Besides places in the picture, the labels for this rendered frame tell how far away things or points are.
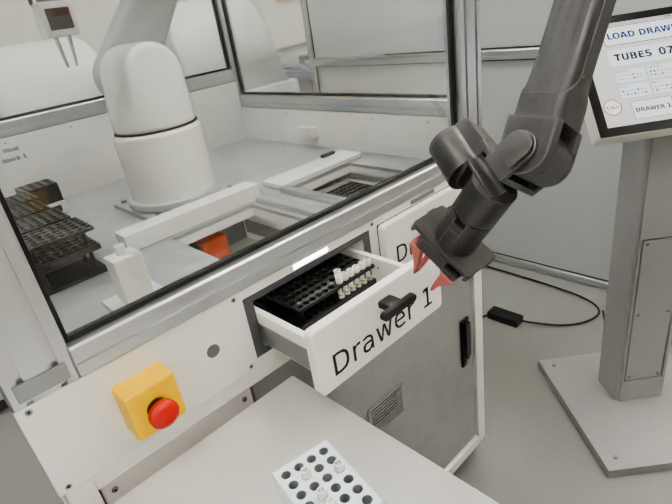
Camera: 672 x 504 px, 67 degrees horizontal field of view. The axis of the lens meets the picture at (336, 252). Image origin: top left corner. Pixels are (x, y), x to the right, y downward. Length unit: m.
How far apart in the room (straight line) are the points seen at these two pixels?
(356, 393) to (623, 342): 0.97
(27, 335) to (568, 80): 0.66
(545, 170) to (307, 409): 0.50
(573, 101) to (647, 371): 1.40
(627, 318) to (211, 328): 1.30
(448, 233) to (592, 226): 1.87
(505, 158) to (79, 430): 0.62
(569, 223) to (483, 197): 1.94
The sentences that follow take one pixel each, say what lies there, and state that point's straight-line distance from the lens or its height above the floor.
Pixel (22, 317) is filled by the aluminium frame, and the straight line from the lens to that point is 0.68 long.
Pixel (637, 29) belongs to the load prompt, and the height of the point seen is 1.16.
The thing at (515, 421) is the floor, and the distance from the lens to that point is 1.87.
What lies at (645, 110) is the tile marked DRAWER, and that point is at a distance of 1.40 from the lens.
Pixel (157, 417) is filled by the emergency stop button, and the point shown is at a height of 0.88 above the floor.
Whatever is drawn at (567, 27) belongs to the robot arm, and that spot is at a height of 1.26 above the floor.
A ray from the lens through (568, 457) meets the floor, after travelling 1.80.
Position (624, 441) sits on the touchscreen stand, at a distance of 1.83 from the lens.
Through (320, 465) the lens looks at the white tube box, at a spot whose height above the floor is 0.79.
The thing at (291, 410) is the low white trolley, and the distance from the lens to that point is 0.84.
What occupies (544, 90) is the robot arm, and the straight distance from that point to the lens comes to 0.61.
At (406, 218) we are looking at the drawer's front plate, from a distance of 1.01.
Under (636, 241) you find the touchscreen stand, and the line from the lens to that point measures 1.63.
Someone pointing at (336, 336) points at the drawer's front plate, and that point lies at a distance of 0.73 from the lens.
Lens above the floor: 1.32
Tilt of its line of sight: 26 degrees down
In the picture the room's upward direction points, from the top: 9 degrees counter-clockwise
